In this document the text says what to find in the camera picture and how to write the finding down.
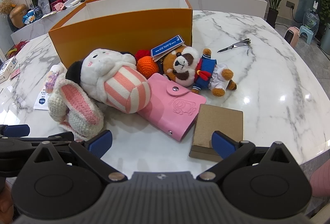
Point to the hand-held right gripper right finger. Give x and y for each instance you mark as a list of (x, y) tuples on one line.
[(222, 141)]

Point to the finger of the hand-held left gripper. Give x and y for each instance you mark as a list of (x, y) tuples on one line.
[(16, 130), (60, 137)]

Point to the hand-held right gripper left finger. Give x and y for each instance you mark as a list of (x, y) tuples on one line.
[(101, 140)]

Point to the pink card wallet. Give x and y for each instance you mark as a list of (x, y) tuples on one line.
[(172, 110)]

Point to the white hooded striped plush toy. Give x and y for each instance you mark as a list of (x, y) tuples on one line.
[(113, 77)]

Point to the orange cardboard box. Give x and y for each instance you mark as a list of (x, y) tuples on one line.
[(123, 25)]

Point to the brown cardboard block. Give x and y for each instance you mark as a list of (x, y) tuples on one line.
[(219, 118)]

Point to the white pink crochet bunny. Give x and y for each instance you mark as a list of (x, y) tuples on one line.
[(77, 103)]

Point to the white blue small box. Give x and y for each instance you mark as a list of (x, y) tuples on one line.
[(6, 69)]

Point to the red yellow feather toy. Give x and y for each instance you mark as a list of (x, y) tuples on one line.
[(16, 47)]

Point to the brown bear sailor plush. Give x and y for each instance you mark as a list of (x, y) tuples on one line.
[(185, 66)]

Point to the orange crochet ball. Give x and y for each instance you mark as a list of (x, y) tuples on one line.
[(147, 65)]

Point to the red crochet ball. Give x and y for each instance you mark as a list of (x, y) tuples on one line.
[(143, 54)]

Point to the silver nail clipper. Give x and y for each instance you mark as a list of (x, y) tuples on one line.
[(236, 46)]

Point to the pink chair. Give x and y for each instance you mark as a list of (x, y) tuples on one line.
[(321, 180)]

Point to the blue hang tag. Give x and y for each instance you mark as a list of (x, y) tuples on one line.
[(167, 46)]

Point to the gold vase with dried flowers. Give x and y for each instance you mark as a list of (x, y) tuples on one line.
[(16, 15)]

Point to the blue snack packet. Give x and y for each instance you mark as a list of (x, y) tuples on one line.
[(32, 15)]

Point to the pink small heater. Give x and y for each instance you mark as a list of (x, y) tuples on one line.
[(291, 36)]

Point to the pink plush hat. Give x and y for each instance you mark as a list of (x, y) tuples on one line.
[(58, 6)]

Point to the green plastic stool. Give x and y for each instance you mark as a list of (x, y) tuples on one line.
[(308, 32)]

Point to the white marble tv console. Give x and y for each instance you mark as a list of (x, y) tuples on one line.
[(232, 1)]

